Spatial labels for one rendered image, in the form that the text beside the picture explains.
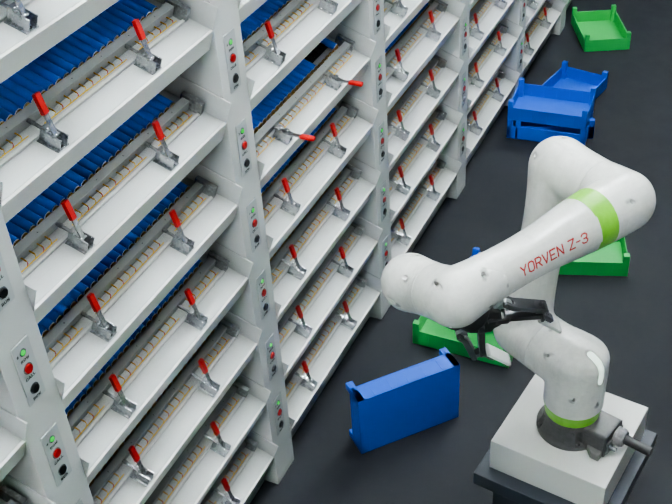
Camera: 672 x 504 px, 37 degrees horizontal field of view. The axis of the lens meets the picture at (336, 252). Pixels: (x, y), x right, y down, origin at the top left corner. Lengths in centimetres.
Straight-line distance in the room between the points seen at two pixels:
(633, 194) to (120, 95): 95
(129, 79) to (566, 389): 110
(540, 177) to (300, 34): 64
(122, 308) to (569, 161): 90
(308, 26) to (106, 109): 77
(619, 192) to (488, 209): 171
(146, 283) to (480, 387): 130
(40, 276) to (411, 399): 132
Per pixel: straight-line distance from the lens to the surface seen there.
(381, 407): 270
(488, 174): 382
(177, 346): 210
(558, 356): 218
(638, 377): 305
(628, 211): 196
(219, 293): 220
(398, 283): 183
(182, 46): 188
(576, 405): 223
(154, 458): 216
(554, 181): 206
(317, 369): 285
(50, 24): 156
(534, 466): 232
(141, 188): 185
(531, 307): 200
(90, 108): 171
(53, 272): 170
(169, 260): 199
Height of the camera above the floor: 210
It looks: 38 degrees down
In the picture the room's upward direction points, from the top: 4 degrees counter-clockwise
